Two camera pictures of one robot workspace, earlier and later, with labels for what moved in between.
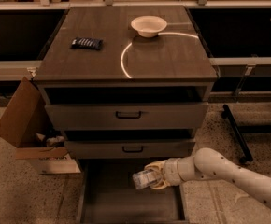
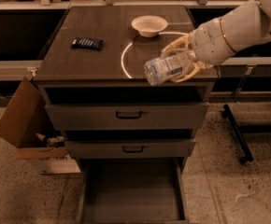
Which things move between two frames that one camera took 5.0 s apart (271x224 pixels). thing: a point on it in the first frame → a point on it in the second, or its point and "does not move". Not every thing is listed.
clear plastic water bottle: (142, 179) → (167, 68)
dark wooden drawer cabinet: (126, 82) does not move
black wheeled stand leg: (227, 114) does not move
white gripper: (172, 172) → (210, 44)
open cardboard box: (30, 126) does not move
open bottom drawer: (107, 195) does not move
